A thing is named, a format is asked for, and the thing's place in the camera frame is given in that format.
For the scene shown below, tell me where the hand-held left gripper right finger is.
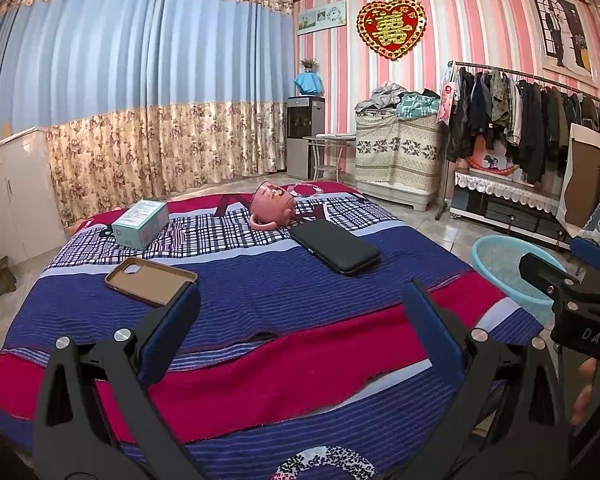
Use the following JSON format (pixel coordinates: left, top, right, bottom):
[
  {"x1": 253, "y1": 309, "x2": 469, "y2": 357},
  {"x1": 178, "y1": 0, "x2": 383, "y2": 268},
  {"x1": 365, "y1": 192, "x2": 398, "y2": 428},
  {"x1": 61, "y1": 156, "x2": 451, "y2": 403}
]
[{"x1": 402, "y1": 281, "x2": 568, "y2": 480}]

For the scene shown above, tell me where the person's right hand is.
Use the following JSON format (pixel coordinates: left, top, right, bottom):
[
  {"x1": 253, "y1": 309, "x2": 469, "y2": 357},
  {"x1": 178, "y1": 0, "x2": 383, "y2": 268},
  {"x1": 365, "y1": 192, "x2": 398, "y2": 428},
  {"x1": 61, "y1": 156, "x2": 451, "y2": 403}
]
[{"x1": 570, "y1": 357, "x2": 600, "y2": 427}]

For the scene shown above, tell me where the metal clothes rack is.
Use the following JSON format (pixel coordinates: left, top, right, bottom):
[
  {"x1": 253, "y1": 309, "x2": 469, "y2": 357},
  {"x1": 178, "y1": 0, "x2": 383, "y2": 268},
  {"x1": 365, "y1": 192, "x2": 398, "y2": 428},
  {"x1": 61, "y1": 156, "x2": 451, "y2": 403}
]
[{"x1": 435, "y1": 60, "x2": 600, "y2": 221}]

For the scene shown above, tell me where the patterned cloth covered cabinet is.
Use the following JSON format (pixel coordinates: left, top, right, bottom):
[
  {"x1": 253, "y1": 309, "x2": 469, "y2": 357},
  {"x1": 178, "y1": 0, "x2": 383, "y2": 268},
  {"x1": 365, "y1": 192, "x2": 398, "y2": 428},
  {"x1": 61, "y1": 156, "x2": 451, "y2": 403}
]
[{"x1": 354, "y1": 110, "x2": 443, "y2": 211}]

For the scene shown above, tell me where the grey water dispenser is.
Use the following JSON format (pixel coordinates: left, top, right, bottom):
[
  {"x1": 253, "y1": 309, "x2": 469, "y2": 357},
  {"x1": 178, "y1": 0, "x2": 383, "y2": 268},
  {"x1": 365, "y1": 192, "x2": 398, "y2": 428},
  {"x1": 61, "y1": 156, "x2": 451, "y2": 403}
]
[{"x1": 286, "y1": 95, "x2": 327, "y2": 181}]

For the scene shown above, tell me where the black tablet case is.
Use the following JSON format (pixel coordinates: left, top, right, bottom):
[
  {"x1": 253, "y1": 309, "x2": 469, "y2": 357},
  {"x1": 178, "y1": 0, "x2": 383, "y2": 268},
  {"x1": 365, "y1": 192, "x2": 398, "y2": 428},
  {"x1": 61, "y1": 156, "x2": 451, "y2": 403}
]
[{"x1": 290, "y1": 218, "x2": 382, "y2": 277}]

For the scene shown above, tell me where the row of hanging clothes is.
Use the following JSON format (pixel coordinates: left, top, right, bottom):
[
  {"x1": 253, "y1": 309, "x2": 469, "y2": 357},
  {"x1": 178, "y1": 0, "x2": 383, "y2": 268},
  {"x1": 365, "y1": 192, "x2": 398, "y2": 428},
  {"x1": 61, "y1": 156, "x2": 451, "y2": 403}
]
[{"x1": 445, "y1": 65, "x2": 600, "y2": 186}]

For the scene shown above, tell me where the black glass cabinet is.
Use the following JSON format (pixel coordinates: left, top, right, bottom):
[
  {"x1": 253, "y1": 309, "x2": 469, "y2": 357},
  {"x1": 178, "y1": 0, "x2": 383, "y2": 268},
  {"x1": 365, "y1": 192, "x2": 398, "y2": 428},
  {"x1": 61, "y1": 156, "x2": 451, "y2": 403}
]
[{"x1": 450, "y1": 180, "x2": 573, "y2": 256}]

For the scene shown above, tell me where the small cardboard tray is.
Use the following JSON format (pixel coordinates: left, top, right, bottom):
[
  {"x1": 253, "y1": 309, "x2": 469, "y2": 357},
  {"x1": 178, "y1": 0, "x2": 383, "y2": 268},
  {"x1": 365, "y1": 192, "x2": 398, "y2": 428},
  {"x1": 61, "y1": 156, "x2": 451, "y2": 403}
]
[{"x1": 104, "y1": 256, "x2": 199, "y2": 308}]

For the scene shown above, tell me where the red heart wall decoration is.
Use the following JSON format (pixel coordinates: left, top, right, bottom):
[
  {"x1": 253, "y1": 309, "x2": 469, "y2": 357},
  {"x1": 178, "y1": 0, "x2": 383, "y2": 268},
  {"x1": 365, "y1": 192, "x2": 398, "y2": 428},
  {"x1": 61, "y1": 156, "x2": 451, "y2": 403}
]
[{"x1": 356, "y1": 0, "x2": 427, "y2": 61}]

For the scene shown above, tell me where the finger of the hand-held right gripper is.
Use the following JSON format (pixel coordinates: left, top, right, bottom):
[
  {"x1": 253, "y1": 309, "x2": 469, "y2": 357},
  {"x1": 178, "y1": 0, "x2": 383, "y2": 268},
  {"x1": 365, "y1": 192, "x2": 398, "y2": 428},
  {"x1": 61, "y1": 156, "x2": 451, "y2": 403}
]
[
  {"x1": 569, "y1": 236, "x2": 600, "y2": 286},
  {"x1": 519, "y1": 253, "x2": 588, "y2": 311}
]

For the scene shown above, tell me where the red curved ornament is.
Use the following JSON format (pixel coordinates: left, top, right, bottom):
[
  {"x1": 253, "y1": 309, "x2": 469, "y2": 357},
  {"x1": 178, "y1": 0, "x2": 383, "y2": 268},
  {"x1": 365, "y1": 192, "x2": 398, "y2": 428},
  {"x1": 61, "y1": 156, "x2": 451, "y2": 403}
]
[{"x1": 467, "y1": 152, "x2": 521, "y2": 177}]

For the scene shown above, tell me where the teal plaid cloth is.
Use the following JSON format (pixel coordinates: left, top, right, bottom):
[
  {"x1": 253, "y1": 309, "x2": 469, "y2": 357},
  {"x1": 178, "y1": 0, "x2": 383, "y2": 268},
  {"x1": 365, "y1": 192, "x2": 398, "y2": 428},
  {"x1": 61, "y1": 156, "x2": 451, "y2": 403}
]
[{"x1": 396, "y1": 92, "x2": 441, "y2": 121}]

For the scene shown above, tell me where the green tissue box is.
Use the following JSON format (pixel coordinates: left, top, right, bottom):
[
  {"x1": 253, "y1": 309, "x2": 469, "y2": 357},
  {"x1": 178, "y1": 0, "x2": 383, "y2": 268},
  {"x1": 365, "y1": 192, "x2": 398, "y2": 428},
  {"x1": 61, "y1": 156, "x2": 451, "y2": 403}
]
[{"x1": 111, "y1": 199, "x2": 170, "y2": 251}]

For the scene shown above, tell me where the white cabinet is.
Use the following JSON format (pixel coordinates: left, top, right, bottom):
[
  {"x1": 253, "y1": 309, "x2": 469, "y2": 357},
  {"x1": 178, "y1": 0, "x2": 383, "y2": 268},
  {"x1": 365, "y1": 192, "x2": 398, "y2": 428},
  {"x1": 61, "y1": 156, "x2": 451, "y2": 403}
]
[{"x1": 0, "y1": 127, "x2": 68, "y2": 266}]

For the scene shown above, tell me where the blue covered water bottle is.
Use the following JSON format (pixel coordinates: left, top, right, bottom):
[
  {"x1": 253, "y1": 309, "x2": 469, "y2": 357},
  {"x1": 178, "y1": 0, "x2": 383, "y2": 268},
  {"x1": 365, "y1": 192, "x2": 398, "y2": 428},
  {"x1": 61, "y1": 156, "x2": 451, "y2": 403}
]
[{"x1": 294, "y1": 72, "x2": 326, "y2": 97}]

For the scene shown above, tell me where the white lace cloth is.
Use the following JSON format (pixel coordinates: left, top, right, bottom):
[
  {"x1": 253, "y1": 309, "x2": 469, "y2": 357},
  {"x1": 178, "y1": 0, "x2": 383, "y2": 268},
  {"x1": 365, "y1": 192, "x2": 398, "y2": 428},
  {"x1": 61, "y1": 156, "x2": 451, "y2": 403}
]
[{"x1": 454, "y1": 170, "x2": 566, "y2": 216}]

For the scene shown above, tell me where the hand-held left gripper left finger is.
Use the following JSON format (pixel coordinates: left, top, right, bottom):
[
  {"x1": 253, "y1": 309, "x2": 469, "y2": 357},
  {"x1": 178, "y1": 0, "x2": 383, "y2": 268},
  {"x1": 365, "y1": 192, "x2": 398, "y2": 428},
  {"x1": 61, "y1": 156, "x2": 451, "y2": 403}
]
[{"x1": 32, "y1": 284, "x2": 202, "y2": 480}]

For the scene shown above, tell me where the light blue plastic basket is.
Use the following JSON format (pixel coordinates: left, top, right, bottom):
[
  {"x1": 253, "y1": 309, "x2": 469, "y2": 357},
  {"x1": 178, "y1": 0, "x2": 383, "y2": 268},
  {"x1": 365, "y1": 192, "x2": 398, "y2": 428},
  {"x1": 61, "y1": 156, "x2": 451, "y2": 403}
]
[{"x1": 471, "y1": 234, "x2": 568, "y2": 313}]

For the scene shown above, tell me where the grey clothes pile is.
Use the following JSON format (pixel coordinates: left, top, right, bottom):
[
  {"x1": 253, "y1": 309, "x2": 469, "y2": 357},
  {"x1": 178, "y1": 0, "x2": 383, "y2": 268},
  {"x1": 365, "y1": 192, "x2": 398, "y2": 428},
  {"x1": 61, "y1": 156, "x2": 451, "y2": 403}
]
[{"x1": 356, "y1": 81, "x2": 411, "y2": 113}]

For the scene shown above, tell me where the pink hanging bag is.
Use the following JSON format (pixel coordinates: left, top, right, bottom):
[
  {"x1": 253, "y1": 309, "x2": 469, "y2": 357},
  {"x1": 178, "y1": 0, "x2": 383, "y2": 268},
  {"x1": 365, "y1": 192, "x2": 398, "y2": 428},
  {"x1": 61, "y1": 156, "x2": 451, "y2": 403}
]
[{"x1": 436, "y1": 67, "x2": 460, "y2": 125}]

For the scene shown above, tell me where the beige board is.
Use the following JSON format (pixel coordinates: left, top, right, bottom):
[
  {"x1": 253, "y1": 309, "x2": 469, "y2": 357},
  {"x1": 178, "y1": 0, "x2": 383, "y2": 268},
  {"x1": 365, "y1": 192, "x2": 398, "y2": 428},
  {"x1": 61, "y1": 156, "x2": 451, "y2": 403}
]
[{"x1": 556, "y1": 122, "x2": 600, "y2": 241}]

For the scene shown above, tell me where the blue floral curtain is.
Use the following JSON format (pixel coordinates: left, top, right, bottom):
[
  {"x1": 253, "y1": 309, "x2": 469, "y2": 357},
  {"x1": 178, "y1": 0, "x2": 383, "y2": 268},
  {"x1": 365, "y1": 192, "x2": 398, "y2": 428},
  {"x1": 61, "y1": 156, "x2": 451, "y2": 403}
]
[{"x1": 0, "y1": 0, "x2": 296, "y2": 228}]

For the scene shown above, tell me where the landscape wall picture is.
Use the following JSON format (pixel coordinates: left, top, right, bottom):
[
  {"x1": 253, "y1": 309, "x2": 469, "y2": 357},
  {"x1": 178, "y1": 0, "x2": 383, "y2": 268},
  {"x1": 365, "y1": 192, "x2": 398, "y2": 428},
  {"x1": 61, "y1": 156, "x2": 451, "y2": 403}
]
[{"x1": 296, "y1": 2, "x2": 347, "y2": 36}]

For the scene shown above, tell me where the wedding wall poster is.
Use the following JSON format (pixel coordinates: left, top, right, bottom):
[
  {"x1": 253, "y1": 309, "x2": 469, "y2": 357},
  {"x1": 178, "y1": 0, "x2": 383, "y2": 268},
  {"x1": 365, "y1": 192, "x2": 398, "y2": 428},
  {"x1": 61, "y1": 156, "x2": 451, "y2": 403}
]
[{"x1": 530, "y1": 0, "x2": 596, "y2": 81}]

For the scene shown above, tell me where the small stool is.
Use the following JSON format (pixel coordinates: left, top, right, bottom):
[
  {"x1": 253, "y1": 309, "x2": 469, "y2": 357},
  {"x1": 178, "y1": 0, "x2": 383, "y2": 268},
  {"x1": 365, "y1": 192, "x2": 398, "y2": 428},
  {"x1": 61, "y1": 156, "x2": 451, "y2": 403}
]
[{"x1": 302, "y1": 132, "x2": 357, "y2": 186}]

